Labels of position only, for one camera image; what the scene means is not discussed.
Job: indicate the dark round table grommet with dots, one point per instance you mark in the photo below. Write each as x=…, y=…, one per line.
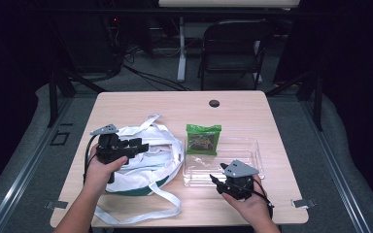
x=214, y=103

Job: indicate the white cloth tote bag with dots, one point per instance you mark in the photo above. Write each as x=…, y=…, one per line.
x=149, y=168

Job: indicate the grey metal table bracket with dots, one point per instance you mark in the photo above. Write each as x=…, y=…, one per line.
x=303, y=203
x=56, y=204

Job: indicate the white background desk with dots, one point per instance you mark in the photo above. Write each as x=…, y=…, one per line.
x=228, y=3

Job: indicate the clear plastic tray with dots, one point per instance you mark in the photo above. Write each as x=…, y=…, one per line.
x=239, y=152

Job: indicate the grey floor rail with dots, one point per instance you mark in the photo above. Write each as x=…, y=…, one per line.
x=22, y=174
x=336, y=168

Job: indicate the black metal stand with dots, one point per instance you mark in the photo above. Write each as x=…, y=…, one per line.
x=58, y=87
x=314, y=90

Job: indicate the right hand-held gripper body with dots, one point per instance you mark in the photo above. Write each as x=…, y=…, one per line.
x=239, y=184

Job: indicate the person's left hand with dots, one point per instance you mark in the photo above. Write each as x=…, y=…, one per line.
x=97, y=174

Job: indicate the green snack packet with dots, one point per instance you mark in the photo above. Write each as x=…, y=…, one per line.
x=204, y=139

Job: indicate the black folding chair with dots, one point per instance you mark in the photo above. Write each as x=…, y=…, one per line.
x=233, y=42

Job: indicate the person's right hand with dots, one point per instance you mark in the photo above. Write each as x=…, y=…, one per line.
x=255, y=207

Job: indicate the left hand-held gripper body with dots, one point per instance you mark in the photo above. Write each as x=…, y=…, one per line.
x=110, y=145

